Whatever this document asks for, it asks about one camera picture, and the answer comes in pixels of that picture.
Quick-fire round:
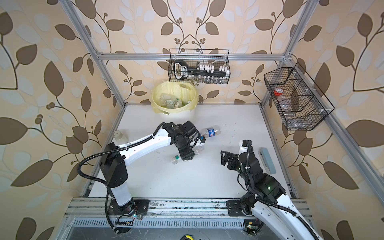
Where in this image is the clear bottle blue cap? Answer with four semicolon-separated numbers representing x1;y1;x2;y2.
200;126;221;139

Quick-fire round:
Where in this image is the clear bottle green white label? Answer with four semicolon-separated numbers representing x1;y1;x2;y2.
159;94;183;109

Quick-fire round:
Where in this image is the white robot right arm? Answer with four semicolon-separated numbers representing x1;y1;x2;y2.
221;148;322;240

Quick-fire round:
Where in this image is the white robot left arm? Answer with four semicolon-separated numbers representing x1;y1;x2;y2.
77;121;206;216

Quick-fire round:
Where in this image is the white ribbed trash bin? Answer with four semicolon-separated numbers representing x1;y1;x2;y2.
161;109;194;115

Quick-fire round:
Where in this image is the yellow plastic bin liner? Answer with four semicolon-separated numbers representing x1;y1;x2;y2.
150;82;199;114

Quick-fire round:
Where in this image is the light blue grey case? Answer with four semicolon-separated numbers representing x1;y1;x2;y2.
259;148;276;175

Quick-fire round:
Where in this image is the black white tool in basket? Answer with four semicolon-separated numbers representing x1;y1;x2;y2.
172;60;231;80

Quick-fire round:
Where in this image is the red cap item in basket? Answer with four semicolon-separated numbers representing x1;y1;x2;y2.
274;88;284;97

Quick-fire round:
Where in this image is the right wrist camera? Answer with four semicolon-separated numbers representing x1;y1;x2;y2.
239;140;253;154

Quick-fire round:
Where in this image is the black wire basket back wall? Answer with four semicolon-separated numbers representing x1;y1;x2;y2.
168;48;231;85

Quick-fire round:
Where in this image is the black wire basket wall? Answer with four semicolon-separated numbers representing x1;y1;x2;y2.
168;48;231;85
264;63;335;131

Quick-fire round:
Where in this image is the black wire basket right wall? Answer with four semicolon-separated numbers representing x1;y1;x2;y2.
264;63;335;131

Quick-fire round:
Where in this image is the metal base rail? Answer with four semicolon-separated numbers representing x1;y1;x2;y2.
64;197;310;229

